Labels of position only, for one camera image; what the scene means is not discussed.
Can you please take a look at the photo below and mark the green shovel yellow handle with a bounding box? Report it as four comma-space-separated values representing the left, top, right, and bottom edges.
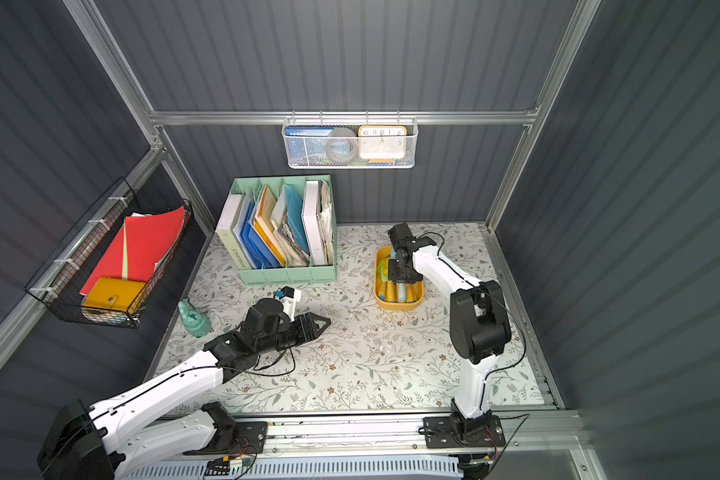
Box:
376, 256, 389, 301

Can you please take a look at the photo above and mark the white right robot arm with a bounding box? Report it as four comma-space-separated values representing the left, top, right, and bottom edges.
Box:
388, 223, 512, 422

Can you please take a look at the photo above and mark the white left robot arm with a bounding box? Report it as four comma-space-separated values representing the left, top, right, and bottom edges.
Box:
37, 296, 331, 479

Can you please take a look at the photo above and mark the yellow plastic storage box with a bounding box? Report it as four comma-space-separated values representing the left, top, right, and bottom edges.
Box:
373, 246, 425, 311

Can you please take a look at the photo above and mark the blue box in basket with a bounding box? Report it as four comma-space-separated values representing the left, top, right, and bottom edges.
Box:
283, 126, 334, 168

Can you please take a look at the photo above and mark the green spray bottle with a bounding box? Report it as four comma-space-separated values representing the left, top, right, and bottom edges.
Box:
178, 298, 212, 338

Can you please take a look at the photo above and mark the green desktop file organizer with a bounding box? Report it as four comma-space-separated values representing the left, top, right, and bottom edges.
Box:
216, 175, 338, 286

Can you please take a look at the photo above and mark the yellow white alarm clock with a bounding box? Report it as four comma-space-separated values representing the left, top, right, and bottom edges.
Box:
357, 125, 408, 162

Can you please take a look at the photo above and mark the grey tape roll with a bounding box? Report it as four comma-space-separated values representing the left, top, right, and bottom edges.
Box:
325, 127, 357, 164

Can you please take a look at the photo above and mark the red paper folder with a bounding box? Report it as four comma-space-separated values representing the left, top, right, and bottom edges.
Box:
80, 207, 187, 295

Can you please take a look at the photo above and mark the yellow wallet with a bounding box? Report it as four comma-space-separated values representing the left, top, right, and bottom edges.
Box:
82, 277, 146, 312

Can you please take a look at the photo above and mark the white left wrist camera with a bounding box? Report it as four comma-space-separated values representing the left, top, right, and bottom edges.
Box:
274, 287, 302, 321

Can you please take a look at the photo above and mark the white wire wall basket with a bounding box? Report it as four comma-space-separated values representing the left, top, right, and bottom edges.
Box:
281, 114, 419, 169

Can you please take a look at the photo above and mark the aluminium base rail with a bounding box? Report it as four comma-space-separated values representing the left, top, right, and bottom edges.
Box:
182, 413, 508, 457

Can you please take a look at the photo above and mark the black wire side basket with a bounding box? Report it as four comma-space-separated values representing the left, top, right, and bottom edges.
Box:
25, 178, 193, 328

